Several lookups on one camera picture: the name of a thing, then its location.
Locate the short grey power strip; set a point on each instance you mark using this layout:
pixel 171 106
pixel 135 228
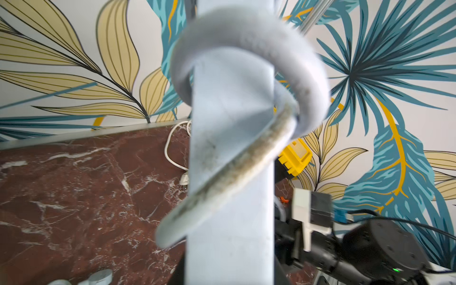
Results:
pixel 232 103

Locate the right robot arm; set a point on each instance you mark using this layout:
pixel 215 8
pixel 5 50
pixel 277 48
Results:
pixel 377 252

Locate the yellow black toolbox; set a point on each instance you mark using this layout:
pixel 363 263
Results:
pixel 295 157

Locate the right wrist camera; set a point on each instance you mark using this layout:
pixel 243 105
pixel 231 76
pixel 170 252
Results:
pixel 316 213

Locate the aluminium frame post right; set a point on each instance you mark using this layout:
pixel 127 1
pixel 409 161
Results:
pixel 317 12

